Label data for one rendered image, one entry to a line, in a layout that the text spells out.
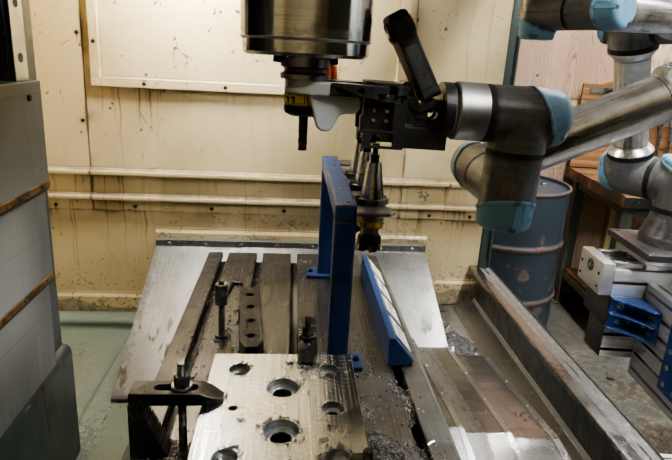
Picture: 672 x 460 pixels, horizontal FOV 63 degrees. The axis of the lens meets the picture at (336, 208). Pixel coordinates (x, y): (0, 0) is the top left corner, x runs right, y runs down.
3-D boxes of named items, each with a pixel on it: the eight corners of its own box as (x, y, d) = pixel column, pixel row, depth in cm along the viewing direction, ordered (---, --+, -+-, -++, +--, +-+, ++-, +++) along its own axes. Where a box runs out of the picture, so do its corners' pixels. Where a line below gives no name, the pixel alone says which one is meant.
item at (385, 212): (392, 210, 101) (392, 206, 101) (397, 218, 96) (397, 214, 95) (354, 209, 100) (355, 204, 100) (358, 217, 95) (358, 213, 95)
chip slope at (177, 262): (418, 314, 190) (425, 244, 183) (486, 456, 123) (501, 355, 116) (158, 310, 183) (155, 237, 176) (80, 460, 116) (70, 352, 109)
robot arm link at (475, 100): (495, 84, 66) (474, 81, 74) (459, 82, 66) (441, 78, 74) (486, 145, 68) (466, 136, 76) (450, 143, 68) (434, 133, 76)
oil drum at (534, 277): (518, 305, 347) (539, 170, 322) (566, 356, 289) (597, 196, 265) (426, 305, 339) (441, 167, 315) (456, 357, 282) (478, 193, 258)
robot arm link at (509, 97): (569, 158, 69) (582, 90, 67) (486, 152, 68) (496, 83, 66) (542, 147, 77) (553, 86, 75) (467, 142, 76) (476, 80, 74)
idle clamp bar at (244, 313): (260, 312, 125) (260, 286, 123) (264, 377, 100) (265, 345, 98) (238, 313, 125) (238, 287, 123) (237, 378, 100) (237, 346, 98)
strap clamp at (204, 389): (224, 443, 83) (224, 356, 79) (222, 458, 80) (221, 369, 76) (136, 443, 82) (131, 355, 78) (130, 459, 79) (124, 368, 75)
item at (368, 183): (358, 193, 104) (360, 159, 103) (380, 193, 105) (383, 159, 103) (363, 199, 100) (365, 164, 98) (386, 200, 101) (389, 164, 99)
